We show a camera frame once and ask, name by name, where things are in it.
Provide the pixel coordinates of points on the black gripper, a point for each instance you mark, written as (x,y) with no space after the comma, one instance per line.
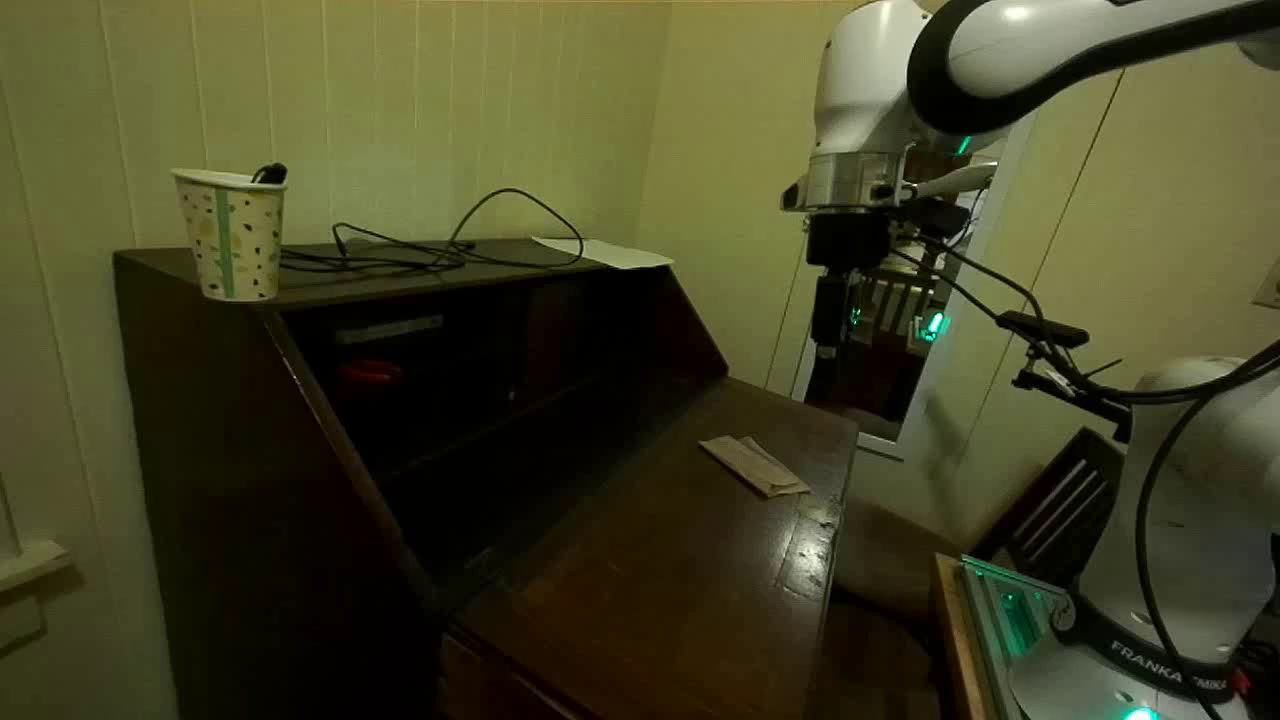
(840,244)

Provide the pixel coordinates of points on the white paper sheet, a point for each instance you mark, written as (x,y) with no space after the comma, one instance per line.
(605,252)

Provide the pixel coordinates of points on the beige paper envelope stack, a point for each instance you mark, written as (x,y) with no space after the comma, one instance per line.
(758,468)

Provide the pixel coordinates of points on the black object in cup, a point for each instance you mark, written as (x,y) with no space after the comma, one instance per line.
(268,172)

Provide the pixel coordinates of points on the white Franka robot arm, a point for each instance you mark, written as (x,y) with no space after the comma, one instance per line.
(1186,557)

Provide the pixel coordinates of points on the wooden chair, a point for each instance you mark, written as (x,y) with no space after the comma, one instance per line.
(1052,524)

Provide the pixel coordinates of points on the dark wooden secretary desk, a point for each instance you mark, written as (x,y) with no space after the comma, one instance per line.
(470,495)

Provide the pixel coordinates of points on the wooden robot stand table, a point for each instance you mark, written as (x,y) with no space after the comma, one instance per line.
(968,694)

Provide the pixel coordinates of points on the white dotted paper cup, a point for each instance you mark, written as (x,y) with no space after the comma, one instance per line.
(236,232)

